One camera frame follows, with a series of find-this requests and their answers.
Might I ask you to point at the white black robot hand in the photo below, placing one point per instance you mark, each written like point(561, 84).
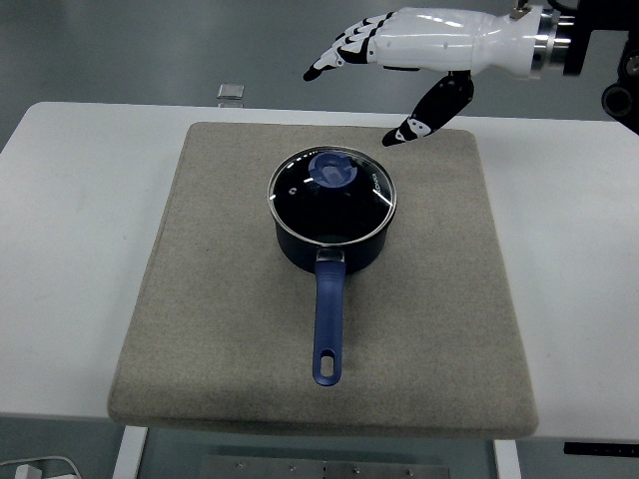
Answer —
point(439, 42)

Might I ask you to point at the glass pot lid blue knob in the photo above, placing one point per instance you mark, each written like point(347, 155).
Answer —
point(332, 172)

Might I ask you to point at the small silver square floor plate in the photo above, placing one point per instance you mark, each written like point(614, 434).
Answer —
point(230, 91)

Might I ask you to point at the beige fabric mat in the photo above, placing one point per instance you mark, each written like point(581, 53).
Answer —
point(199, 299)

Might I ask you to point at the white table leg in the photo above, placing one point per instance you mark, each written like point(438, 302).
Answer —
point(506, 461)
point(129, 454)

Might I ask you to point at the black table control panel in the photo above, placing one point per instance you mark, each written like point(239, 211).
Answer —
point(599, 448)

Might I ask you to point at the white power adapter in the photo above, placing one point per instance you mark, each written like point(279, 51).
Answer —
point(27, 472)

